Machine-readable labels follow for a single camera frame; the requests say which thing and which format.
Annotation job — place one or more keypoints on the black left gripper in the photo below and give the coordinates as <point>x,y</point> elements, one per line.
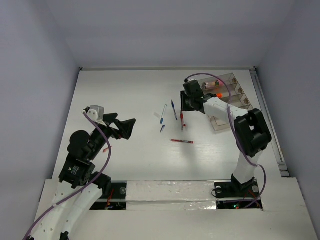
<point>125,126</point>

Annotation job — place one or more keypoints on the red gel pen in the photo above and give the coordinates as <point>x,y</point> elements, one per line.
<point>182,141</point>

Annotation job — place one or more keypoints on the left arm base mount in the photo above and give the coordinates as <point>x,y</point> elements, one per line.
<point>115,200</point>

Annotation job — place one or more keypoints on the dark blue ballpoint pen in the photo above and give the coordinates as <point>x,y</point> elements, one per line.
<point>174,110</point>

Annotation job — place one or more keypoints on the white foam front board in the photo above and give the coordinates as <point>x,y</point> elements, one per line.
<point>172,210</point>

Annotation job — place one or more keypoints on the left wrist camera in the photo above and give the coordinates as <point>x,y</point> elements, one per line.
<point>94,113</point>

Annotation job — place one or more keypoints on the red ballpoint pen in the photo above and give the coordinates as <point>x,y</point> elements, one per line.
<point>182,120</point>

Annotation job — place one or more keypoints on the white pen blue cap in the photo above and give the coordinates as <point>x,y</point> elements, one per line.
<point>163,114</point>

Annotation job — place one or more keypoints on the orange black highlighter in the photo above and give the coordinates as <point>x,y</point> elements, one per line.
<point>211,95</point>

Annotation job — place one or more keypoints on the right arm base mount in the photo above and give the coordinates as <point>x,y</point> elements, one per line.
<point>229,198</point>

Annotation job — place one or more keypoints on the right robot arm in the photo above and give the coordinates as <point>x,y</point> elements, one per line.
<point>249,129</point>

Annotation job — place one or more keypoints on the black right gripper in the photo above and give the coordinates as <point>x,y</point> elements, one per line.
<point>184,106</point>

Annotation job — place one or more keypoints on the clear plastic organizer tray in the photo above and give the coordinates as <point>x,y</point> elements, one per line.
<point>238,97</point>

